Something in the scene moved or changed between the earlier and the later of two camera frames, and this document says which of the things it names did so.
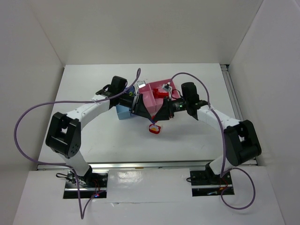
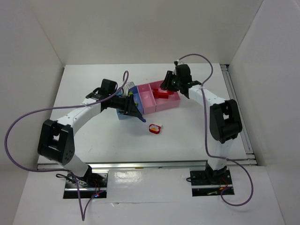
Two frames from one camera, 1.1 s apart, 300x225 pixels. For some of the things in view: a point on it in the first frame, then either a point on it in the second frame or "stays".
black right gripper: x=169 y=108 to x=168 y=79
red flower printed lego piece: x=154 y=129 stays
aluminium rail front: x=141 y=166 stays
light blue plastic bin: x=123 y=112 stays
